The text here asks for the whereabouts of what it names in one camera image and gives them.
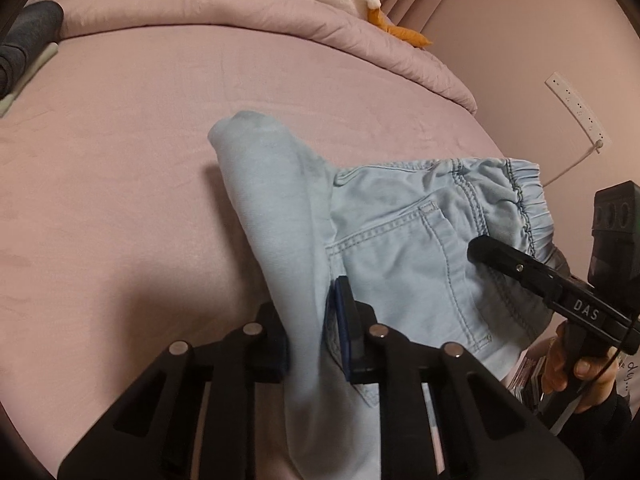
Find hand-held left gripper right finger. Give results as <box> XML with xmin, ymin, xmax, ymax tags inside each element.
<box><xmin>334</xmin><ymin>276</ymin><xmax>583</xmax><ymax>480</ymax></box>

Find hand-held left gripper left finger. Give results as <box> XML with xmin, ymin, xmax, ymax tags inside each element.
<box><xmin>57</xmin><ymin>302</ymin><xmax>291</xmax><ymax>480</ymax></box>

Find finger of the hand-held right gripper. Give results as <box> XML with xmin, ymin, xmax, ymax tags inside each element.
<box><xmin>467</xmin><ymin>235</ymin><xmax>571</xmax><ymax>318</ymax></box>

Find light blue denim pants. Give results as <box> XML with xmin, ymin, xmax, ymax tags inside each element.
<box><xmin>207</xmin><ymin>109</ymin><xmax>571</xmax><ymax>480</ymax></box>

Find person's right forearm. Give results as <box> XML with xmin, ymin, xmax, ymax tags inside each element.
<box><xmin>550</xmin><ymin>395</ymin><xmax>636</xmax><ymax>461</ymax></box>

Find person's right hand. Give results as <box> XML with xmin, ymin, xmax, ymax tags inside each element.
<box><xmin>540</xmin><ymin>320</ymin><xmax>623</xmax><ymax>413</ymax></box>

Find stack of magazines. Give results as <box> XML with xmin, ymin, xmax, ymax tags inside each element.
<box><xmin>505</xmin><ymin>350</ymin><xmax>551</xmax><ymax>406</ymax></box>

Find white power strip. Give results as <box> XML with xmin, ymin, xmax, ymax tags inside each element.
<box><xmin>545</xmin><ymin>72</ymin><xmax>612</xmax><ymax>153</ymax></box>

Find pink bed sheet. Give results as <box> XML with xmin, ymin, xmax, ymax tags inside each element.
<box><xmin>0</xmin><ymin>25</ymin><xmax>506</xmax><ymax>480</ymax></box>

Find pink comforter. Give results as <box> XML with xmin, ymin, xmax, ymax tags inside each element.
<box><xmin>60</xmin><ymin>0</ymin><xmax>478</xmax><ymax>116</ymax></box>

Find dark grey folded cloth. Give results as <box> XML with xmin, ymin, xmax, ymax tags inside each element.
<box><xmin>0</xmin><ymin>1</ymin><xmax>65</xmax><ymax>101</ymax></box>

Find white power cable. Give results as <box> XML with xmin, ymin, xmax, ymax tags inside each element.
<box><xmin>542</xmin><ymin>142</ymin><xmax>606</xmax><ymax>188</ymax></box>

